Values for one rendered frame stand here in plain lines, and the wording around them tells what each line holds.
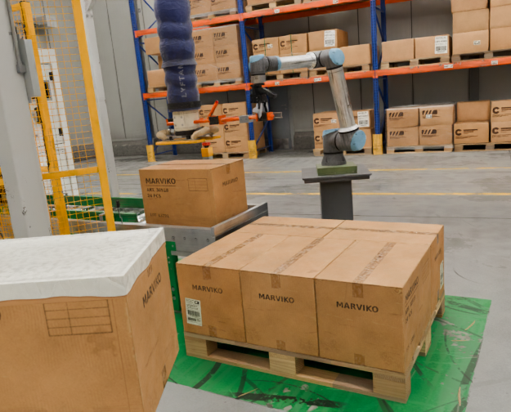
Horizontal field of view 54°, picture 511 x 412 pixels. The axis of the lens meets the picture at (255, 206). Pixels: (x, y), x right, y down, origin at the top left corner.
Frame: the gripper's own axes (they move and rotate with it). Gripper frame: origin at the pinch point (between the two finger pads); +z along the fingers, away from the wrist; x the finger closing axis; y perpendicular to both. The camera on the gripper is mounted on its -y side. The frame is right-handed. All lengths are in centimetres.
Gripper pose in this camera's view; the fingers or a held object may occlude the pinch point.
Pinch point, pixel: (264, 116)
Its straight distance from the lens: 318.0
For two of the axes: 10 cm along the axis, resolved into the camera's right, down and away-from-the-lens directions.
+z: 0.8, 9.7, 2.2
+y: -8.7, -0.4, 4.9
